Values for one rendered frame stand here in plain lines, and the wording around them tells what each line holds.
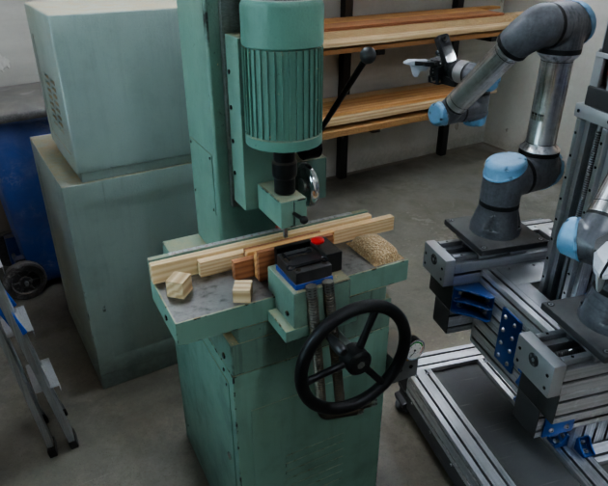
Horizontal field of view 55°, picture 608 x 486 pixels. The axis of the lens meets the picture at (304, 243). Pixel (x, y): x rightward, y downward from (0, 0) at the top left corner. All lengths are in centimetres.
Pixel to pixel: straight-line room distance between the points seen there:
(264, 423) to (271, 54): 88
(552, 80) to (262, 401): 116
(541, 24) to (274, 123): 77
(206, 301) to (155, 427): 109
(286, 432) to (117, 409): 101
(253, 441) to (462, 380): 93
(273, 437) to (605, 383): 81
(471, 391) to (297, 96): 131
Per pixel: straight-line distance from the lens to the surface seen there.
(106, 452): 230
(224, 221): 159
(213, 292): 135
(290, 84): 125
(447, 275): 179
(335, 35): 359
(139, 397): 248
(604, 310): 148
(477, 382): 223
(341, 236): 154
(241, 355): 137
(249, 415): 150
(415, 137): 483
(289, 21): 122
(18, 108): 290
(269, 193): 141
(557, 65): 180
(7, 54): 346
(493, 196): 179
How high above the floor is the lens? 162
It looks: 28 degrees down
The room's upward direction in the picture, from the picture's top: straight up
